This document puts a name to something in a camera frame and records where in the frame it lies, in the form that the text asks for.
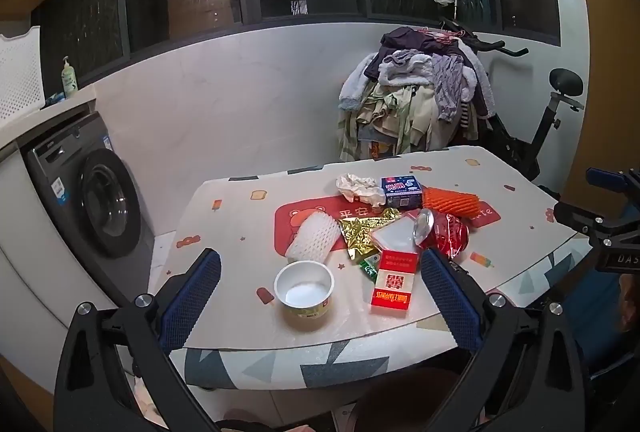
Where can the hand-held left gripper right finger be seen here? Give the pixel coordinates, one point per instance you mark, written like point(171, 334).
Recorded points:
point(450, 297)

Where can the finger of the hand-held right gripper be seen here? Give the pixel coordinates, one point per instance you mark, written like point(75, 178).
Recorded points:
point(599, 175)
point(590, 222)

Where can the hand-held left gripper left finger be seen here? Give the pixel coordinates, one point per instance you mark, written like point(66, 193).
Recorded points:
point(192, 297)

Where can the red and white cigarette box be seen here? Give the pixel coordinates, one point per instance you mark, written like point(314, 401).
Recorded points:
point(395, 284)

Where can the crushed red can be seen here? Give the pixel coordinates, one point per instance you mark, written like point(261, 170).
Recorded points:
point(447, 234)

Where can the white packet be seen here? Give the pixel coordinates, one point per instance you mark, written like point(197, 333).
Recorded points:
point(395, 234)

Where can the orange foam fruit net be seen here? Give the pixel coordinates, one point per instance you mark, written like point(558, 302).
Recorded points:
point(450, 201)

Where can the gold foil wrapper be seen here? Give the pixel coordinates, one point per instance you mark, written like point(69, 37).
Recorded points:
point(361, 234)

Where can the white paper cup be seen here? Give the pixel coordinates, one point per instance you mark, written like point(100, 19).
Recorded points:
point(304, 289)

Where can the white foam fruit net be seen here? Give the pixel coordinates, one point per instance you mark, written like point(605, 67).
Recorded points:
point(314, 236)

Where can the white tissue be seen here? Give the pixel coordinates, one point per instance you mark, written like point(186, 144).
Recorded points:
point(357, 187)

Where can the person's right hand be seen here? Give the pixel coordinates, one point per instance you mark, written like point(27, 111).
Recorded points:
point(630, 304)

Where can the person's clothing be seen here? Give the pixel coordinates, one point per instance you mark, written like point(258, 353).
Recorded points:
point(600, 322)

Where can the black exercise bike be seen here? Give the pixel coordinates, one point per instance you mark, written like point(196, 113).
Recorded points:
point(545, 122)

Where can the green snack wrapper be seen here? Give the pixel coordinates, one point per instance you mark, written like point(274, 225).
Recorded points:
point(370, 268)

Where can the blue cardboard box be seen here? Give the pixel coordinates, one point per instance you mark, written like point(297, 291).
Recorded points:
point(400, 192)

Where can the grey washing machine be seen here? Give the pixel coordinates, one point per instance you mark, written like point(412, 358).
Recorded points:
point(100, 202)

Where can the white laundry cabinet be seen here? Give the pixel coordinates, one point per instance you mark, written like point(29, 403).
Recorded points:
point(30, 262)

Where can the pile of clothes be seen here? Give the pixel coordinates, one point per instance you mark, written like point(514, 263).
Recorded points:
point(415, 97)

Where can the green soap pump bottle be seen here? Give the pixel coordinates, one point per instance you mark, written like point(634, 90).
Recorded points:
point(69, 80)

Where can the white perforated basket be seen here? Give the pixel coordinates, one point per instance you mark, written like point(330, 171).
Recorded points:
point(17, 72)

